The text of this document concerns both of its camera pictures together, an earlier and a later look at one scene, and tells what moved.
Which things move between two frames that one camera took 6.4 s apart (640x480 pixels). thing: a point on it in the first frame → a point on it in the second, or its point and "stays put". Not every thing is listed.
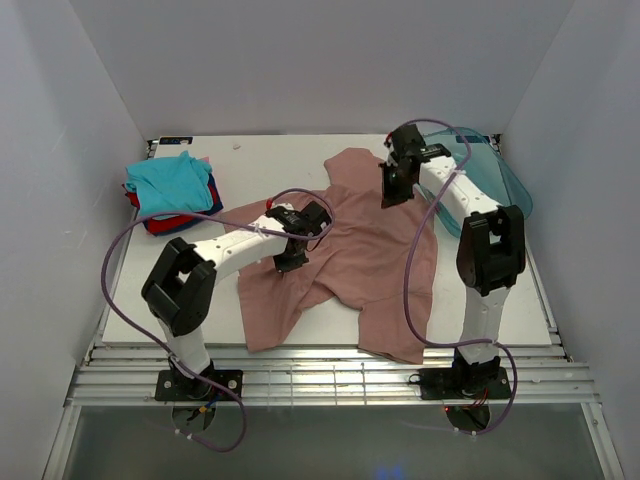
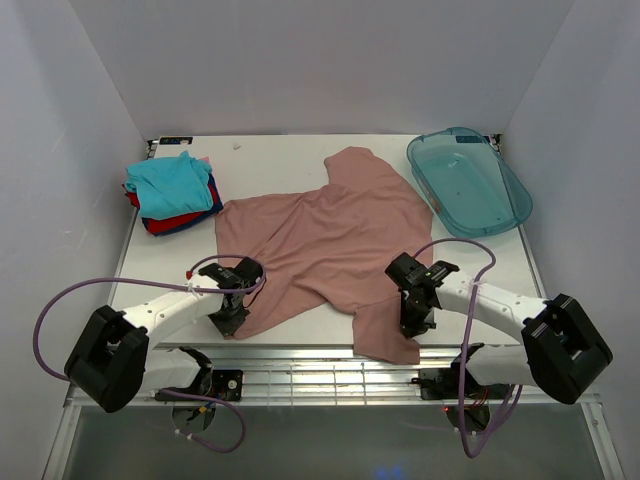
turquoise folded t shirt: x=170 y=184 stays put
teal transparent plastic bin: x=486 y=168 stays put
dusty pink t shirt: x=380 y=259 stays put
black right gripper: x=395 y=187 → x=415 y=314
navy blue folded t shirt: x=219 y=208 stays put
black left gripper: x=292 y=256 → x=228 y=314
